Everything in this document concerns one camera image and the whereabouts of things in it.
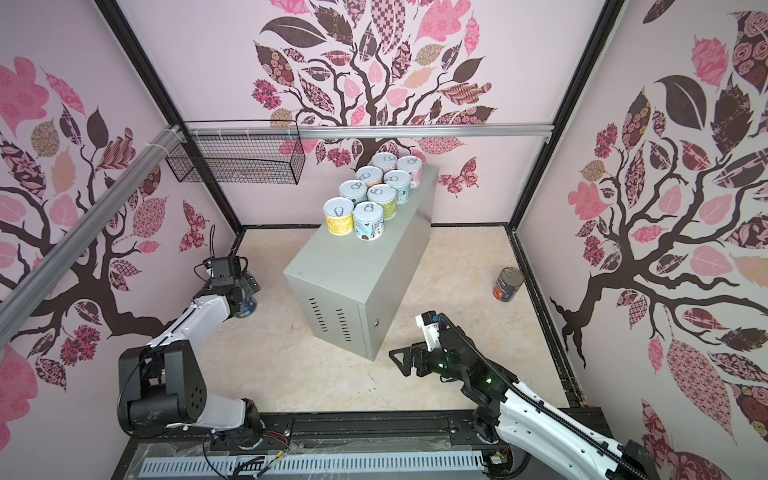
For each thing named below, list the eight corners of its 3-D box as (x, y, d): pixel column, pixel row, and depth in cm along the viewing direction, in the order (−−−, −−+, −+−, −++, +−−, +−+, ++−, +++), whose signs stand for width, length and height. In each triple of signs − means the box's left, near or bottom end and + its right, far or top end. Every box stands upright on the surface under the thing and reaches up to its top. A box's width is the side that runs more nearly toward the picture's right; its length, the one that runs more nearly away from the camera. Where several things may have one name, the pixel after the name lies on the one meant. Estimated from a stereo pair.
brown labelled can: (495, 302, 99) (504, 285, 91) (491, 285, 104) (499, 267, 96) (516, 302, 99) (527, 285, 91) (511, 285, 104) (521, 267, 96)
